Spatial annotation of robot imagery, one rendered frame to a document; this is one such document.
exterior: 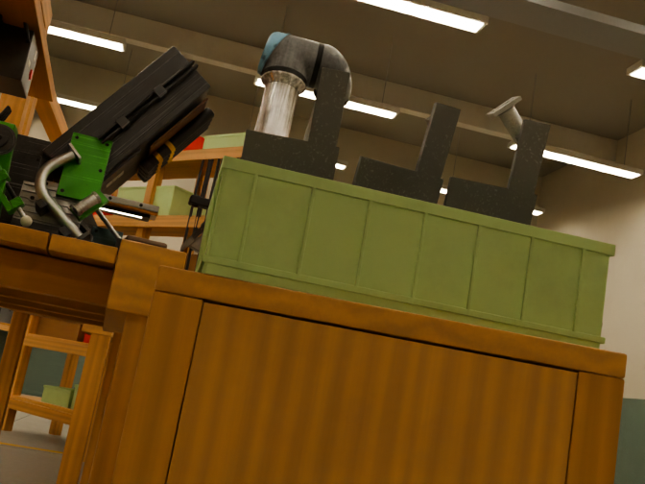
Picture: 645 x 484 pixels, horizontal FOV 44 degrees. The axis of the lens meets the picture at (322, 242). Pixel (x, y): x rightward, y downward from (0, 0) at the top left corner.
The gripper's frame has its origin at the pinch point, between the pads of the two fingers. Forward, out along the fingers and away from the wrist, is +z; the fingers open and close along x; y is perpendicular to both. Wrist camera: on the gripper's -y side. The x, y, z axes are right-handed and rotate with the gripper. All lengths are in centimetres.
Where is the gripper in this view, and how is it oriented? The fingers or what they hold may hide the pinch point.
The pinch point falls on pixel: (181, 246)
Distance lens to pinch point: 234.1
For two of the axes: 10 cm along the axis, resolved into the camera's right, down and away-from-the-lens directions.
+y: 6.9, 7.2, 1.1
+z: -6.7, 6.8, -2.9
